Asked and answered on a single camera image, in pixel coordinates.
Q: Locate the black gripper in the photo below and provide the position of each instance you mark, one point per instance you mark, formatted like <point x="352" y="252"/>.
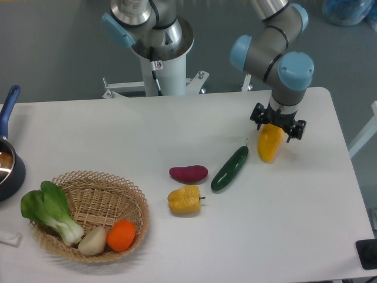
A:
<point x="281" y="116"/>

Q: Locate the yellow mango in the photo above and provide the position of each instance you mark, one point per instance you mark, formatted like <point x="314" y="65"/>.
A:
<point x="269" y="142"/>

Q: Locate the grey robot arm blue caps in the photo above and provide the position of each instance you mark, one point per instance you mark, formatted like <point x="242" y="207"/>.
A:
<point x="161" y="39"/>

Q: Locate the dark green cucumber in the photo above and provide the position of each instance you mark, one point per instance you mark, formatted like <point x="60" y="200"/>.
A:
<point x="231" y="168"/>

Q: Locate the purple sweet potato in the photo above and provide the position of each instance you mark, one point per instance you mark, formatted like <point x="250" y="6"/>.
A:
<point x="189" y="174"/>

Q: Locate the yellow bell pepper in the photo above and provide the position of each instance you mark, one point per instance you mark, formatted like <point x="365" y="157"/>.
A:
<point x="185" y="200"/>

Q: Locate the blue plastic bag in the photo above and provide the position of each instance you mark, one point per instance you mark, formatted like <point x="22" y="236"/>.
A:
<point x="346" y="13"/>

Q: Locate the black device at table edge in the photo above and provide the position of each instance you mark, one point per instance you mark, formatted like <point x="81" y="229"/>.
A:
<point x="366" y="250"/>

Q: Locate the orange fruit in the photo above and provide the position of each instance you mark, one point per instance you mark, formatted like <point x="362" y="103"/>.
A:
<point x="121" y="236"/>

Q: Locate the woven bamboo basket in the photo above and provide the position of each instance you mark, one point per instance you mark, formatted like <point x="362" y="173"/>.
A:
<point x="96" y="199"/>

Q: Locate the pale white onion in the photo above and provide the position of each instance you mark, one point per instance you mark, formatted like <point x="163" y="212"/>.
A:
<point x="94" y="242"/>

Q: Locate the green bok choy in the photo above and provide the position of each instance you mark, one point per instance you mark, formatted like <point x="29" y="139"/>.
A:
<point x="49" y="206"/>

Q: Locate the white plastic piece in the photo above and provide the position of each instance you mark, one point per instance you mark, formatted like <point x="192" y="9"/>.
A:
<point x="10" y="238"/>

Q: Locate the white metal frame right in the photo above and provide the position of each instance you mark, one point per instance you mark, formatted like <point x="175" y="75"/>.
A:
<point x="367" y="132"/>

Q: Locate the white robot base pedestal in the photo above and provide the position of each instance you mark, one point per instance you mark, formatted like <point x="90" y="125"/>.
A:
<point x="160" y="78"/>

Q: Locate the dark pot blue handle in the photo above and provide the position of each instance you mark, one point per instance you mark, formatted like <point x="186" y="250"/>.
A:
<point x="12" y="166"/>

